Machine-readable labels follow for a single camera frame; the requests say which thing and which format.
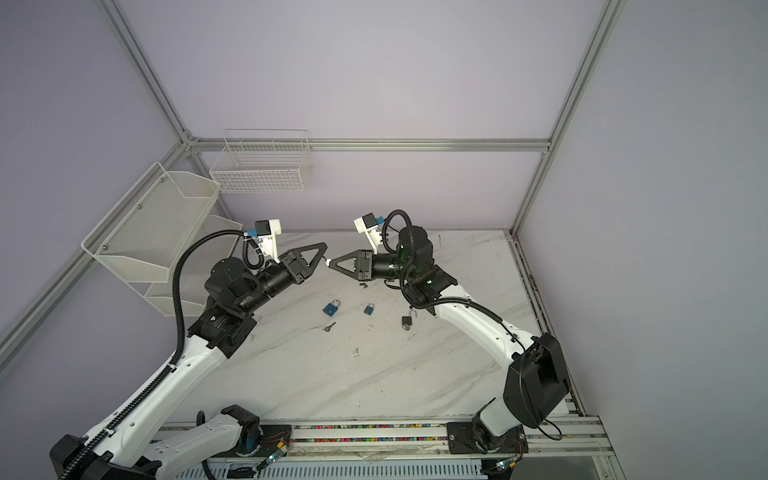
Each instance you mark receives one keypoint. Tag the large blue padlock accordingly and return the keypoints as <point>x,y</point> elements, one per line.
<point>331,308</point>

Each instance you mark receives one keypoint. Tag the aluminium mounting rail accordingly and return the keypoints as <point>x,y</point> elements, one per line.
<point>568,436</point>

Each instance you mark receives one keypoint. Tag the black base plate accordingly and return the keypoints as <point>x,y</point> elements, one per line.
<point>473,438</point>
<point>271,435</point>

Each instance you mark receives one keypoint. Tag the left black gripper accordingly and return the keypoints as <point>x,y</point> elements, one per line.
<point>295,265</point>

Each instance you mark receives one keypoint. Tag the white wire basket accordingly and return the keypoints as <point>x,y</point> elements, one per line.
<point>256,161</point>

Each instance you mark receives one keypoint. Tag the upper white mesh shelf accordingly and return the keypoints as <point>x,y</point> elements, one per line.
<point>142,237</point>

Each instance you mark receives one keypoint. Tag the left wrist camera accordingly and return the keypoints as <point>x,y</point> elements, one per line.
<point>266,232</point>

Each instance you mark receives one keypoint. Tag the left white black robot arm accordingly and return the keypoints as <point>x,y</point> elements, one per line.
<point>122,445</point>

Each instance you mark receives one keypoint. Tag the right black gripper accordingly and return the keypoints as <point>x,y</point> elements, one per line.
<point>363,265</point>

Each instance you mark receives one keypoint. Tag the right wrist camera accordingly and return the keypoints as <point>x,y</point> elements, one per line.
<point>370,226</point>

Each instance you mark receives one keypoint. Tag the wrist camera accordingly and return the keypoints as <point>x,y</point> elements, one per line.
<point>266,232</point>
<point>370,226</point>

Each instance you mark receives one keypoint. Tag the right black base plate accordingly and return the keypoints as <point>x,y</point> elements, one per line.
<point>473,438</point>

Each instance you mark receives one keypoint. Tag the lower white mesh shelf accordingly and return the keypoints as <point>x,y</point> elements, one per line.
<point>196,270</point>

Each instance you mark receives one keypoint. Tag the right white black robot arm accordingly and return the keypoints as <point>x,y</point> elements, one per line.
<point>536,373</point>

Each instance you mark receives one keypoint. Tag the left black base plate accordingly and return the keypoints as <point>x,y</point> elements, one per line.
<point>271,435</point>

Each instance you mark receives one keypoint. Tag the aluminium frame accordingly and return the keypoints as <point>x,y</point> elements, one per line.
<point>17,338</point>

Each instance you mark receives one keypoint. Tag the white mesh shelf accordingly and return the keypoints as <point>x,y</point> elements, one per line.
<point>196,270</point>
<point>142,237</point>

